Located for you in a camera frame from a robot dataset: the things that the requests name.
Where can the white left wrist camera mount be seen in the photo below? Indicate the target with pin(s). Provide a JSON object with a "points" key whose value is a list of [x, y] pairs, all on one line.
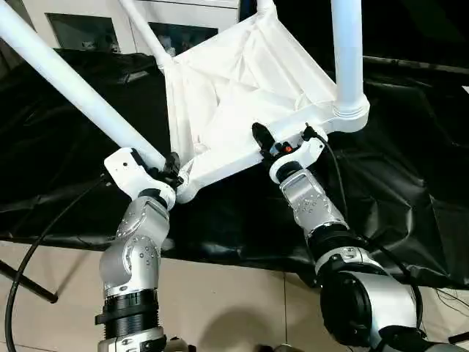
{"points": [[128, 172]]}

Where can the black metal stand strut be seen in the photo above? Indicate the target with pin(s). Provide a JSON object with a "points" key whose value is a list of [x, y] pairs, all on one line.
{"points": [[27, 281]]}

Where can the white flat board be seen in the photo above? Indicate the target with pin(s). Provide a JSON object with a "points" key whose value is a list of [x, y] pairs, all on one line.
{"points": [[465, 91]]}

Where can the dark metal rail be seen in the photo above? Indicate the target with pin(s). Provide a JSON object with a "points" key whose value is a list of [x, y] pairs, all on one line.
{"points": [[414, 63]]}

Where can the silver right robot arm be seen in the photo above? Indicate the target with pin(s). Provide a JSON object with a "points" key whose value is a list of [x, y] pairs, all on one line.
{"points": [[315, 205]]}

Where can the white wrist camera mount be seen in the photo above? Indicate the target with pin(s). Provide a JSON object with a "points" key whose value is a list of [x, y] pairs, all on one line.
{"points": [[304, 150], [128, 172]]}

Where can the white glass-door cabinet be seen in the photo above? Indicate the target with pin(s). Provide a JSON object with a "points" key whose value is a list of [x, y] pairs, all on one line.
{"points": [[128, 22]]}

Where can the black right robot foot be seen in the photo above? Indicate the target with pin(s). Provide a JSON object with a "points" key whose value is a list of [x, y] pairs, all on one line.
{"points": [[275, 347]]}

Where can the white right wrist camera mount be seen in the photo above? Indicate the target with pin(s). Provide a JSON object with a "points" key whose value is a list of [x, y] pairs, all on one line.
{"points": [[304, 150]]}

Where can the black work mat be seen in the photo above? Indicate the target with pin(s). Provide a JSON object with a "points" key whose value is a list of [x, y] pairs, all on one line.
{"points": [[55, 146]]}

